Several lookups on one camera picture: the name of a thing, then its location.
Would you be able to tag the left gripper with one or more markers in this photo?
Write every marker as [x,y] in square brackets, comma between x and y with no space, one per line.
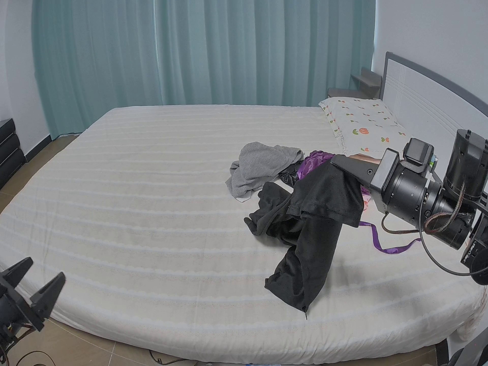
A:
[15,311]

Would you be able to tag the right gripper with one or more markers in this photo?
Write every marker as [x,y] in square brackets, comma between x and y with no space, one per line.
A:
[408,196]

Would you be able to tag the black T-shirt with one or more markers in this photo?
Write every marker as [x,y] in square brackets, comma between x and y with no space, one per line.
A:
[316,223]

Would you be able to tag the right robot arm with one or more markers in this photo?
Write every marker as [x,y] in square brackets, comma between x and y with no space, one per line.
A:
[467,166]

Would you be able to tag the bed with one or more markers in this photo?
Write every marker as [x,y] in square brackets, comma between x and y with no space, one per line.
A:
[152,189]

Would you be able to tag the pink garment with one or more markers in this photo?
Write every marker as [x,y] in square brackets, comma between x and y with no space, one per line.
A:
[365,200]

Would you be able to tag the white printed pillow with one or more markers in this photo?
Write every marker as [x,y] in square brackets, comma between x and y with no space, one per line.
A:
[366,122]

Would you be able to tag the purple satin garment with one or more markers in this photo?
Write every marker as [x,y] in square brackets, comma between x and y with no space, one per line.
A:
[310,166]

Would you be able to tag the black shiny garment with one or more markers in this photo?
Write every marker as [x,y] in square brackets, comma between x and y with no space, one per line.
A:
[289,174]

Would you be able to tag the grey bedside table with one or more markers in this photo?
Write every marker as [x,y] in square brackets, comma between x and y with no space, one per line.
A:
[366,80]

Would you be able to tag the grey garment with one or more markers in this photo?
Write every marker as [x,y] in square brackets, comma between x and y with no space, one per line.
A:
[263,162]

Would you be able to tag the black chest of drawers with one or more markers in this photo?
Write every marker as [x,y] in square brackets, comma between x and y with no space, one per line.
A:
[9,151]

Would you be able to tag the blue-green curtain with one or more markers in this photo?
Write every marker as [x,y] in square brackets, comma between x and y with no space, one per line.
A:
[95,52]
[267,40]

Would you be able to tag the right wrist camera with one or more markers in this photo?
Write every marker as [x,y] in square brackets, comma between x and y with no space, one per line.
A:
[417,153]

